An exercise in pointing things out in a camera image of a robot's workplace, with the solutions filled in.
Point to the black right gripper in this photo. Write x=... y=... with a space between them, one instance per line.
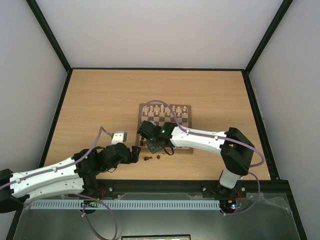
x=153 y=144

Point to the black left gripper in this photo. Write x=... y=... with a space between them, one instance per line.
x=135 y=156

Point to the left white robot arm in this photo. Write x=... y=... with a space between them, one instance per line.
x=75 y=175

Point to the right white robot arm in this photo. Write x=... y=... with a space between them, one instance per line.
x=234 y=148

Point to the white chess queen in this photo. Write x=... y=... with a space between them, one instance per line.
x=162 y=108

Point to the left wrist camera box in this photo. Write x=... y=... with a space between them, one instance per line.
x=119 y=137

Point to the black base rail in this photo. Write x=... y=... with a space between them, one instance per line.
x=110 y=189

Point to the white slotted cable duct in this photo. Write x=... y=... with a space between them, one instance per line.
x=78 y=204

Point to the black left frame post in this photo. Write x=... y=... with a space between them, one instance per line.
x=38 y=14

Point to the black corner frame post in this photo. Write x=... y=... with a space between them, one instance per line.
x=276 y=20

